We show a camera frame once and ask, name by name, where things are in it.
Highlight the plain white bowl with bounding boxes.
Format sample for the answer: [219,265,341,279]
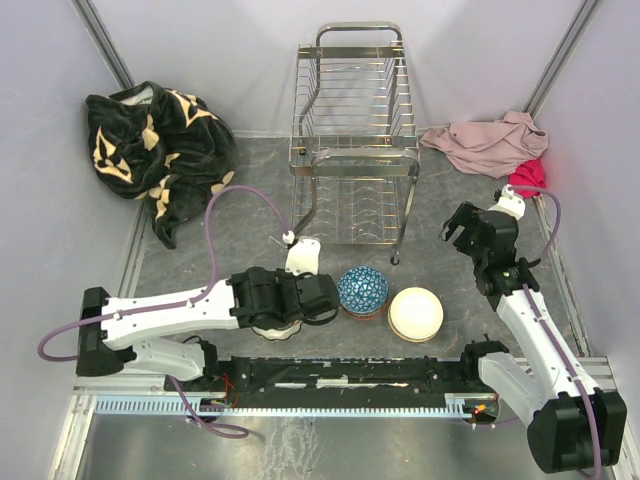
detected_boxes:
[388,287,444,326]

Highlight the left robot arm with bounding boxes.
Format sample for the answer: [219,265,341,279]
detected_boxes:
[76,267,340,390]

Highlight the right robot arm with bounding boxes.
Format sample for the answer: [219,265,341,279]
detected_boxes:
[441,202,627,475]

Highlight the stainless steel dish rack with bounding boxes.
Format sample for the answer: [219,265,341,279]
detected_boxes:
[288,21,420,265]

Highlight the blue triangle patterned bowl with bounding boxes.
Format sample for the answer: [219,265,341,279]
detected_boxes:
[337,266,390,313]

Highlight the white scalloped bowl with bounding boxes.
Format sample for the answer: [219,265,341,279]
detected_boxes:
[251,320,302,341]

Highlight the dusty pink cloth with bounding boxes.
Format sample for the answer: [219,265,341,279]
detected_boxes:
[420,111,549,179]

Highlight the magenta cloth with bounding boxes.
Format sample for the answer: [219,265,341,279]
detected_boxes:
[508,159,547,198]

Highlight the yellow floral bowl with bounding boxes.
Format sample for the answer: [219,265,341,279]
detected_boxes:
[390,321,441,343]

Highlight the black and cream blanket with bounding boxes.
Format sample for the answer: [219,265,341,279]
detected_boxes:
[86,81,238,250]

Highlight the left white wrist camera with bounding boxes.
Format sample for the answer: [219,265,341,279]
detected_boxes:
[283,231,321,276]

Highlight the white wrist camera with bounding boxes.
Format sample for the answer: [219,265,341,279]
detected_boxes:
[489,184,526,220]
[283,231,321,276]

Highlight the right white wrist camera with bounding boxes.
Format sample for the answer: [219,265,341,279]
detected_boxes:
[489,184,526,220]

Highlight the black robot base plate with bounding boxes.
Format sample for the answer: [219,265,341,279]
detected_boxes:
[180,357,497,400]

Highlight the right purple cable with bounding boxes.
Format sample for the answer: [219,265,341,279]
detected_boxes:
[469,184,604,479]

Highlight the light blue cable duct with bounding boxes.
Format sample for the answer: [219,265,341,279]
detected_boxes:
[95,387,498,419]

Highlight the aluminium frame rail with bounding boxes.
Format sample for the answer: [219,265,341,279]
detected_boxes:
[47,354,640,480]

